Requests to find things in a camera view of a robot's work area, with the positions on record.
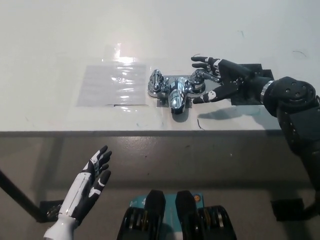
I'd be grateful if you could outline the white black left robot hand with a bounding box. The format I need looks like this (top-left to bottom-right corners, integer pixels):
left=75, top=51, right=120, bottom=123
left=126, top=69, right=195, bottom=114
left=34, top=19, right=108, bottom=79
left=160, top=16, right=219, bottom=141
left=58, top=145, right=113, bottom=221

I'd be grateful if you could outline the chrome faucet body with spout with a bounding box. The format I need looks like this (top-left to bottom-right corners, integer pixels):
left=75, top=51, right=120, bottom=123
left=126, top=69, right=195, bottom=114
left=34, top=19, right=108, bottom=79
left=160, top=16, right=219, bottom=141
left=146, top=72, right=207, bottom=115

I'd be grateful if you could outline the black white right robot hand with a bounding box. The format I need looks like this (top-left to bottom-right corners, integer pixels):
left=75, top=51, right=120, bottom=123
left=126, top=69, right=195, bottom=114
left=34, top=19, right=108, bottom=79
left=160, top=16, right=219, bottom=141
left=190, top=55, right=263, bottom=105

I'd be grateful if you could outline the chrome long lever faucet handle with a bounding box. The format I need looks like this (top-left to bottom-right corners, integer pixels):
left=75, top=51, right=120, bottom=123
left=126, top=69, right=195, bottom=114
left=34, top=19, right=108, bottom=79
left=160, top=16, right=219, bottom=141
left=191, top=69, right=221, bottom=86

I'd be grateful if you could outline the black table leg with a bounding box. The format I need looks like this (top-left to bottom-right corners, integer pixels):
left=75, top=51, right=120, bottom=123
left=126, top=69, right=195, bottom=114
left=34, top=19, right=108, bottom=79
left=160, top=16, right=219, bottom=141
left=0, top=169, right=45, bottom=223

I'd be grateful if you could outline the chrome short faucet handle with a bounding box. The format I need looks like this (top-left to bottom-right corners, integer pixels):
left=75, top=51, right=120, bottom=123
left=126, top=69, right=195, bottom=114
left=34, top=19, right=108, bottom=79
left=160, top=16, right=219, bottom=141
left=149, top=69, right=165, bottom=92

